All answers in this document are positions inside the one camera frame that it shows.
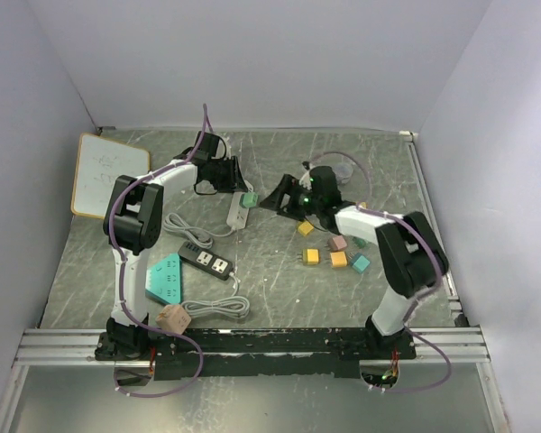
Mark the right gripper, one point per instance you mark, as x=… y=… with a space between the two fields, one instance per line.
x=290 y=187

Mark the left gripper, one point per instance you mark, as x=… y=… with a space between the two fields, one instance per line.
x=235 y=181

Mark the white power strip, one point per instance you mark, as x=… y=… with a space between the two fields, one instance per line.
x=237 y=216

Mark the green plug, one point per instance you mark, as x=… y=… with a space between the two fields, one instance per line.
x=249 y=200
x=360 y=243

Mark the pink plug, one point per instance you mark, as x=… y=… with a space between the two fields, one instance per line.
x=337 y=243

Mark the black power strip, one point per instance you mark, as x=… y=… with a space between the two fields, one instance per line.
x=206 y=261

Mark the teal triangular socket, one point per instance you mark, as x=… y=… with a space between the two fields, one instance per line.
x=163 y=281

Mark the pink cube socket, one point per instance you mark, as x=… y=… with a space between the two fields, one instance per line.
x=173 y=318

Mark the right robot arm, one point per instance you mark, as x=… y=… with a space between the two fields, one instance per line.
x=411 y=256

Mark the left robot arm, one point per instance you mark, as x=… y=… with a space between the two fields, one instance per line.
x=134 y=219

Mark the clear plastic cup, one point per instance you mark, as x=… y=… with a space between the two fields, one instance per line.
x=343 y=172

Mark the small whiteboard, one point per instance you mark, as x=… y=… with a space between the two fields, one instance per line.
x=99 y=163

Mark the black base bar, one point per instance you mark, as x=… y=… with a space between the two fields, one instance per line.
x=337 y=351

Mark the aluminium rail frame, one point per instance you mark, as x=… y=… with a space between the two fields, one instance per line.
x=57 y=385

